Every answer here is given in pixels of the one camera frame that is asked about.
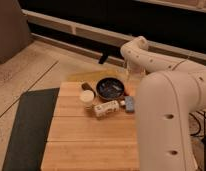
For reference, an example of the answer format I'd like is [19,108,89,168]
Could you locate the white window frame rail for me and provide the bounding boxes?
[23,9,206,65]

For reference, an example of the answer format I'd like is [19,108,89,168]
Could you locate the black cables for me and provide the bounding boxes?
[189,110,206,147]

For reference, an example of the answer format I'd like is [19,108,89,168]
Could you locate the brown round object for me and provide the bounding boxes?
[81,82,96,94]

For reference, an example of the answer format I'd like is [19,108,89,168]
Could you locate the white cup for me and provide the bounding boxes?
[79,90,95,108]

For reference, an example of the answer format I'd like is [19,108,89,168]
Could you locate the grey couch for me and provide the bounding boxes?
[0,0,32,63]

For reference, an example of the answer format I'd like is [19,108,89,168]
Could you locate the dark bowl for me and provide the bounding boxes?
[96,77,125,101]

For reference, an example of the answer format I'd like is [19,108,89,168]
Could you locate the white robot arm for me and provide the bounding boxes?
[120,36,206,171]

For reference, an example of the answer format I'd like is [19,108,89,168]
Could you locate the black floor mat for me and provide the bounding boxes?
[2,88,59,171]

